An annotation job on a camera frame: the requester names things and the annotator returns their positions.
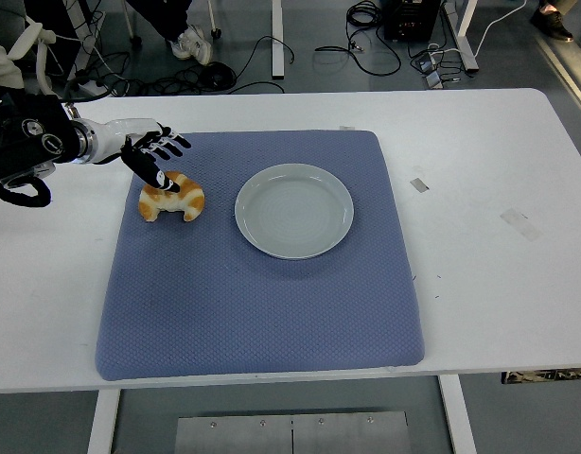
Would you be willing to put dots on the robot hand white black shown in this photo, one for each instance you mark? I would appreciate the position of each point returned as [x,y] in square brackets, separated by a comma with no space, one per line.
[115,137]

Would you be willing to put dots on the croissant bread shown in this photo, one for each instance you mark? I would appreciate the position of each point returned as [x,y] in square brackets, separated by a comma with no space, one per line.
[191,198]

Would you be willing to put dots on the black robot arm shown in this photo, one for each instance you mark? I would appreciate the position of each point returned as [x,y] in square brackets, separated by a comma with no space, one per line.
[35,137]

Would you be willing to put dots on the white power strip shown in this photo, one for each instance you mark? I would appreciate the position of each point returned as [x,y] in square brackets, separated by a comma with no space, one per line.
[96,89]

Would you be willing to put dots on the person's white sneaker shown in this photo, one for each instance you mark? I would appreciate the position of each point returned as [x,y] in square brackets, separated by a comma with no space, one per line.
[193,45]

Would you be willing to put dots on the person's leg dark trousers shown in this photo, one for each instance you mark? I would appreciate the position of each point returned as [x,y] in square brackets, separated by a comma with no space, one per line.
[163,14]

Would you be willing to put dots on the white cloth garment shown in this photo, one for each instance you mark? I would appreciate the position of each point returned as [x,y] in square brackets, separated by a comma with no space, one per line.
[2,66]

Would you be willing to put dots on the black chair caster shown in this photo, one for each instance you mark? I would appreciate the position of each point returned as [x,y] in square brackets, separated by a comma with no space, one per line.
[216,33]

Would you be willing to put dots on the white desk leg slim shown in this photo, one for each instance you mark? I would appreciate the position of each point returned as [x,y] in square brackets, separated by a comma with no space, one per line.
[277,38]

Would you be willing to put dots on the grey round plate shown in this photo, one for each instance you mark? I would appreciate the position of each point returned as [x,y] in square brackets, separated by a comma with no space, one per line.
[295,213]

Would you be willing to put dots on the blue quilted mat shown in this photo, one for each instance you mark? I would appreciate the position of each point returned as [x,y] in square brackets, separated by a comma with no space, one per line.
[224,307]

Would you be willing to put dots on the white table leg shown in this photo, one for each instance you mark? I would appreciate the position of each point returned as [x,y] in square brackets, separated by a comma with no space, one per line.
[103,421]
[458,416]

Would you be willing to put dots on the small grey tape piece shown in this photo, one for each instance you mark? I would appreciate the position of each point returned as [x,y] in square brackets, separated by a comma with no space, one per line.
[419,185]

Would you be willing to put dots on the black equipment box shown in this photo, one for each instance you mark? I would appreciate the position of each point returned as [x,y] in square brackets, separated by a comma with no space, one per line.
[411,19]

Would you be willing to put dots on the black power adapter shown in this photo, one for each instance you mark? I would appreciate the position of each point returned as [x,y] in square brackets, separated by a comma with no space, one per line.
[425,62]

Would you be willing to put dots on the grey power adapter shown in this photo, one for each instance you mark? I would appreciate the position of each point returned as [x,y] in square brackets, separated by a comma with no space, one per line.
[433,80]

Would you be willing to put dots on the grey metal plate with screws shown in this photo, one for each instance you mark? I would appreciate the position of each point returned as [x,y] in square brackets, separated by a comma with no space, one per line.
[290,435]

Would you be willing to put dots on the white desk leg with foot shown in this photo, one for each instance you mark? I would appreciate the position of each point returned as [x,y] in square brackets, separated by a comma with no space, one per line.
[466,42]

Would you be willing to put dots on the large clear tape piece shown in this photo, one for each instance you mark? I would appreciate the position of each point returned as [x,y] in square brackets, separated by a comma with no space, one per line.
[520,224]

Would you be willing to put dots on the person's black shoe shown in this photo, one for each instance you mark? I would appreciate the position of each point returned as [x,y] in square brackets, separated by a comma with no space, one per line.
[553,26]

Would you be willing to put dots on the white padded chair frame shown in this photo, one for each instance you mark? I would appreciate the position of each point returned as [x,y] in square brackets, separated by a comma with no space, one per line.
[42,52]

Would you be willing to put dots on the camouflage patterned bracket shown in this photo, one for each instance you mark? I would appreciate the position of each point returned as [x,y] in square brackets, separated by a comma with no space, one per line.
[541,376]

